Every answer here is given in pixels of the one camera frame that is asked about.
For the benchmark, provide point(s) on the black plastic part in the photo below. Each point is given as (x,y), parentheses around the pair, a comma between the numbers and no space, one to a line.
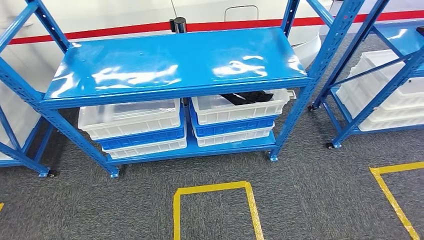
(420,30)

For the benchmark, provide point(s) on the blue plastic bin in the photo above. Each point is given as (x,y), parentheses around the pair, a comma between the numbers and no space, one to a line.
(232,128)
(142,138)

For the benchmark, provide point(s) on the white plastic bin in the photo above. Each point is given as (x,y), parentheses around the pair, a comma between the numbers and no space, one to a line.
(145,150)
(232,138)
(132,116)
(16,116)
(397,122)
(407,82)
(238,112)

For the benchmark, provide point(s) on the black curved plastic trim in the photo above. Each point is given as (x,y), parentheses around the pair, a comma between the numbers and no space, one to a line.
(248,97)

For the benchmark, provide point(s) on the white car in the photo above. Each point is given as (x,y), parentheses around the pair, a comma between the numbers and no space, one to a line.
(99,13)

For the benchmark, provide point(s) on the yellow floor tape square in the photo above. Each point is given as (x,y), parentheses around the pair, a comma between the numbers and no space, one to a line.
(387,192)

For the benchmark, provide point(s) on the black barrier post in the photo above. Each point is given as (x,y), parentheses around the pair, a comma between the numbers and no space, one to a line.
(180,24)

